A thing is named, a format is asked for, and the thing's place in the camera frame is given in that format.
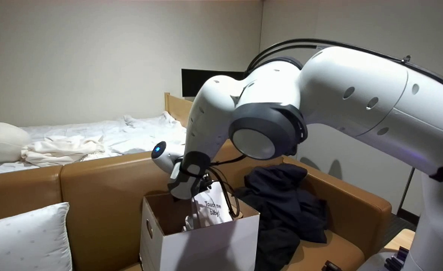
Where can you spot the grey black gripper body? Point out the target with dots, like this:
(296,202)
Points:
(186,185)

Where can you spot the white printed book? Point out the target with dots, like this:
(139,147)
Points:
(212,208)

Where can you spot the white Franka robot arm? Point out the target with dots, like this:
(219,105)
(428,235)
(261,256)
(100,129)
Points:
(362,99)

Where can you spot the tan leather sofa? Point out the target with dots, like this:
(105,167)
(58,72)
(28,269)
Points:
(102,200)

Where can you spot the white bed sheet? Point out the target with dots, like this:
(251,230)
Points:
(126,135)

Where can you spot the wooden headboard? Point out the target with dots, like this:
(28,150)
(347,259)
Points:
(177,107)

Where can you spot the black jacket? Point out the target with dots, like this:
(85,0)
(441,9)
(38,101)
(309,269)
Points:
(282,200)

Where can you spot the cream crumpled blanket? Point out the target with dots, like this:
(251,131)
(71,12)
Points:
(61,149)

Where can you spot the small black object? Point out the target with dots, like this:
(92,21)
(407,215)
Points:
(331,266)

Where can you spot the white dotted pillow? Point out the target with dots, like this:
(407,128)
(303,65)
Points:
(20,241)

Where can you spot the round white bed pillow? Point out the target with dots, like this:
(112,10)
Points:
(1,143)

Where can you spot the wooden table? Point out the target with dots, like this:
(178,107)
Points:
(400,239)

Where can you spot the black tool cluster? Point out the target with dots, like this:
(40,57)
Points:
(397,259)

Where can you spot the black wall monitor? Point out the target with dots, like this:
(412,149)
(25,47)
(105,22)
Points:
(201,80)

